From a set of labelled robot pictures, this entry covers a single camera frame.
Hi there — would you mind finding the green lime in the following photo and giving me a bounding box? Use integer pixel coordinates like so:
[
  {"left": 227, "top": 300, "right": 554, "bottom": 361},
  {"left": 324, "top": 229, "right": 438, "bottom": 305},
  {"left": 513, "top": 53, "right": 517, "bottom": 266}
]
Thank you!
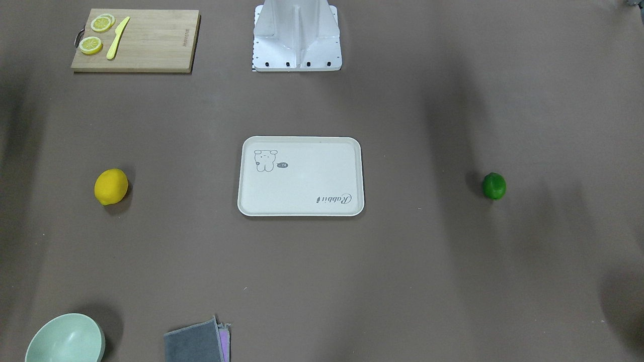
[{"left": 481, "top": 172, "right": 507, "bottom": 200}]

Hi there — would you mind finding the white rabbit tray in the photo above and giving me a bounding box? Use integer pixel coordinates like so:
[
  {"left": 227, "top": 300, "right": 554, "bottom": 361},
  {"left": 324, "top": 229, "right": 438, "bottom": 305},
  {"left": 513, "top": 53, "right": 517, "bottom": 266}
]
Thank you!
[{"left": 237, "top": 136, "right": 364, "bottom": 216}]

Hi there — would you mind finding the mint green bowl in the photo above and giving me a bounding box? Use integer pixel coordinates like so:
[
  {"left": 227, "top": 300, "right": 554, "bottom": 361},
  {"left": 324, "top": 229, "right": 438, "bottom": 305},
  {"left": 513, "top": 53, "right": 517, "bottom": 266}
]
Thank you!
[{"left": 24, "top": 313, "right": 106, "bottom": 361}]

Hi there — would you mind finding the yellow lemon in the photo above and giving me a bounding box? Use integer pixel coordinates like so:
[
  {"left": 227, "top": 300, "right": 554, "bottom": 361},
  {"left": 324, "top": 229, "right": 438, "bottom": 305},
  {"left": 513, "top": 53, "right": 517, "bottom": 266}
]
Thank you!
[{"left": 94, "top": 168, "right": 129, "bottom": 206}]

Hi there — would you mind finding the wooden cutting board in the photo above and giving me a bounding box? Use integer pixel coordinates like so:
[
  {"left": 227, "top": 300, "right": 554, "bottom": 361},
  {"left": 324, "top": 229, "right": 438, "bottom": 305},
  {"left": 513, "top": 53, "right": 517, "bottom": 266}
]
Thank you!
[{"left": 71, "top": 8, "right": 201, "bottom": 73}]

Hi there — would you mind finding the lemon slice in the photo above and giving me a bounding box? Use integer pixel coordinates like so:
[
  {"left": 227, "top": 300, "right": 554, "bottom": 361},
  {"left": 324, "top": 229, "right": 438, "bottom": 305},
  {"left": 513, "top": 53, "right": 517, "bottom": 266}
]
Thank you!
[
  {"left": 90, "top": 14, "right": 116, "bottom": 33},
  {"left": 77, "top": 36, "right": 103, "bottom": 55}
]

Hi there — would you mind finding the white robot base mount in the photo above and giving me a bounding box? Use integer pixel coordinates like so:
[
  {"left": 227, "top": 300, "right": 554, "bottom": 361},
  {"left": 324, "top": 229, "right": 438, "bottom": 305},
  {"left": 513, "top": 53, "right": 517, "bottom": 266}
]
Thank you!
[{"left": 252, "top": 1, "right": 343, "bottom": 72}]

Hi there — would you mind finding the yellow plastic knife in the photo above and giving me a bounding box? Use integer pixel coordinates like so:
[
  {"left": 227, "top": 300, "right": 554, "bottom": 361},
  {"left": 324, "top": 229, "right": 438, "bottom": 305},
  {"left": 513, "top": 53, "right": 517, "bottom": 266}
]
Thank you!
[{"left": 106, "top": 16, "right": 131, "bottom": 60}]

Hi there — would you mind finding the grey folded cloth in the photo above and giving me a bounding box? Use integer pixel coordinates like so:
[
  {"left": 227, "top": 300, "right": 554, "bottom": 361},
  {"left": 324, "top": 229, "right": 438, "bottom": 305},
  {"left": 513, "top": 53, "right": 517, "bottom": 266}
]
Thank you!
[{"left": 164, "top": 318, "right": 231, "bottom": 361}]

